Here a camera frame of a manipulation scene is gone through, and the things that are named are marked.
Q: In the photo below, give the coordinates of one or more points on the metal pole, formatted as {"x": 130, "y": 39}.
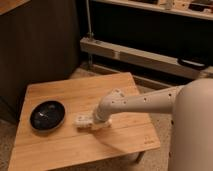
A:
{"x": 90, "y": 32}

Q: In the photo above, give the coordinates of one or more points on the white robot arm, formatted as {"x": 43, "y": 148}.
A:
{"x": 191, "y": 108}

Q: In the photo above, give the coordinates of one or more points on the upper wooden shelf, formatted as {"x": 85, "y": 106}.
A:
{"x": 178, "y": 7}

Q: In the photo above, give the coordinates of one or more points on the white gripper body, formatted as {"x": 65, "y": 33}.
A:
{"x": 95, "y": 123}

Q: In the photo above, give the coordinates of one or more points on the black ceramic bowl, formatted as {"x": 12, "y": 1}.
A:
{"x": 47, "y": 115}

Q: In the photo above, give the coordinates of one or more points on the black handle on shelf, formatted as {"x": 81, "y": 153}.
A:
{"x": 192, "y": 64}

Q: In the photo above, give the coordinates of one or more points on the wooden shelf beam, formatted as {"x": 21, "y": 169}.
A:
{"x": 161, "y": 64}

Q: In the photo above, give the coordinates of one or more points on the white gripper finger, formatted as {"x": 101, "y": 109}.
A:
{"x": 84, "y": 118}

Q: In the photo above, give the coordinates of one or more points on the wooden table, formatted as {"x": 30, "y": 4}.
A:
{"x": 67, "y": 146}

